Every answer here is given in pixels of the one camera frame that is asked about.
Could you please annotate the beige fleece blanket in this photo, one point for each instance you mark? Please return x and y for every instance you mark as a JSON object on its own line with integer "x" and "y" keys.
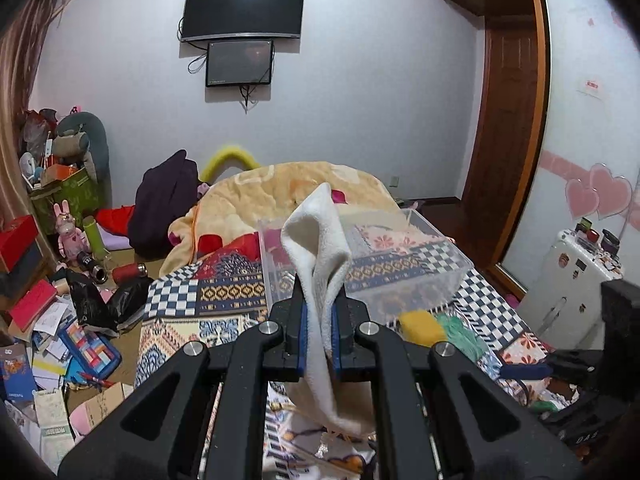
{"x": 234, "y": 206}

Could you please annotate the brown striped curtain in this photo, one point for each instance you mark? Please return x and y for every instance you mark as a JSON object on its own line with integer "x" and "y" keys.
{"x": 24, "y": 25}

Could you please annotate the white small cabinet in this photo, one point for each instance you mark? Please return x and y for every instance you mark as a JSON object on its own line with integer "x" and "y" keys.
{"x": 563, "y": 307}

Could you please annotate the black plastic bag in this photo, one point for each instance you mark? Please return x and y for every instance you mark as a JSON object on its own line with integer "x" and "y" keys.
{"x": 111, "y": 317}

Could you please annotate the yellow sponge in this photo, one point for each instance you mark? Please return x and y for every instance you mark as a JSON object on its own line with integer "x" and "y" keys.
{"x": 420, "y": 327}

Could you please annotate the pink bunny plush toy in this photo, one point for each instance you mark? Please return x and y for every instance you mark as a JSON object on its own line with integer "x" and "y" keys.
{"x": 71, "y": 240}

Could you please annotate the green cardboard box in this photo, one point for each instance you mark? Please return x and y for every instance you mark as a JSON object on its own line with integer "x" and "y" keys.
{"x": 83, "y": 195}

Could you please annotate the green cylinder bottle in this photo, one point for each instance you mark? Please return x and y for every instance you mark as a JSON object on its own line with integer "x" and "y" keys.
{"x": 94, "y": 237}

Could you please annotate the blue colourful pencil case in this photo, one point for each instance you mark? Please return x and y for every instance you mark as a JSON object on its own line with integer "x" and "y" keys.
{"x": 94, "y": 353}

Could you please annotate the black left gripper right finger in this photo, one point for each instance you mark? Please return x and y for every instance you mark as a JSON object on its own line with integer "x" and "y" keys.
{"x": 437, "y": 415}

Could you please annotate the brown wooden door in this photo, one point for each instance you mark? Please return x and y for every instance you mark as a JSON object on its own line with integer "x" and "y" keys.
{"x": 502, "y": 133}

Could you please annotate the green knitted cloth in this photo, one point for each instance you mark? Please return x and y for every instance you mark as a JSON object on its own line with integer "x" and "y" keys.
{"x": 463, "y": 337}

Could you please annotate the dark purple clothing pile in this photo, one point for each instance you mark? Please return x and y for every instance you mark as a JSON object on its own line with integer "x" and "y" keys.
{"x": 166, "y": 193}

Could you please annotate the clear plastic storage box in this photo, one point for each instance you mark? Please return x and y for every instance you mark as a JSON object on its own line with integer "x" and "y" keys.
{"x": 400, "y": 262}

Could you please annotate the white towel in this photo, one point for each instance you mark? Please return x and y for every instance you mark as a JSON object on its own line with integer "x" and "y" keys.
{"x": 315, "y": 242}

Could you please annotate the large wall television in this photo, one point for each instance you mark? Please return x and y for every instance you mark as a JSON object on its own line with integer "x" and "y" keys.
{"x": 225, "y": 19}

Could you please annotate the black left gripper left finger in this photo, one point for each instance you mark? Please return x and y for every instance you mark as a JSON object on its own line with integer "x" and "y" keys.
{"x": 202, "y": 413}

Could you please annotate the grey stuffed toy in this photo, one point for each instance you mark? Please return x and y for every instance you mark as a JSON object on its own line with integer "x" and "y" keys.
{"x": 80, "y": 138}

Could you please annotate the red cylinder bottle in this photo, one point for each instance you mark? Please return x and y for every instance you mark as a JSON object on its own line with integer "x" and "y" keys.
{"x": 128, "y": 272}

